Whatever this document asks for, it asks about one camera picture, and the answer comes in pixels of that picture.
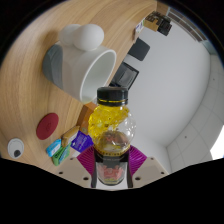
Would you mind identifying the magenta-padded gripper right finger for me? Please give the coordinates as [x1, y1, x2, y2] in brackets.
[127, 144, 170, 188]

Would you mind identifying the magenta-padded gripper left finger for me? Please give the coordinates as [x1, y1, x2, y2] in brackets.
[54, 145, 98, 189]

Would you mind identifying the clear black-capped drink bottle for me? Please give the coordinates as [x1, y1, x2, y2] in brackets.
[87, 86, 137, 188]

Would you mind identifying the green folded cloth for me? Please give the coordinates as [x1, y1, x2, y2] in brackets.
[51, 143, 72, 167]

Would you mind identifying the purple standing sign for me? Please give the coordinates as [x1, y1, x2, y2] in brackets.
[70, 130, 94, 154]

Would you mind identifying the small blue box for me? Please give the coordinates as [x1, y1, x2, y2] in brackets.
[45, 138, 63, 158]

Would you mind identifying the small yellow-brown box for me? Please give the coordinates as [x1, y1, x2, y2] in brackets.
[61, 125, 81, 148]

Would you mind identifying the flat round red coaster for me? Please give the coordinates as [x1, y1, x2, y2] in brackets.
[35, 112, 60, 141]

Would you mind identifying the orange box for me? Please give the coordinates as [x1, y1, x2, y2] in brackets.
[78, 102, 98, 134]

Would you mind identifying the white mug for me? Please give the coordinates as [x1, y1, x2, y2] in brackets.
[42, 23, 118, 104]

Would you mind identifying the black office chair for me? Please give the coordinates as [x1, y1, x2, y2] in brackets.
[128, 37, 151, 62]

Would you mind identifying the small dark brown box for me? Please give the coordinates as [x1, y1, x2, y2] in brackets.
[157, 20, 173, 37]

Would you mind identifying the white round cable grommet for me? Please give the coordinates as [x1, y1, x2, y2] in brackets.
[7, 138, 26, 159]

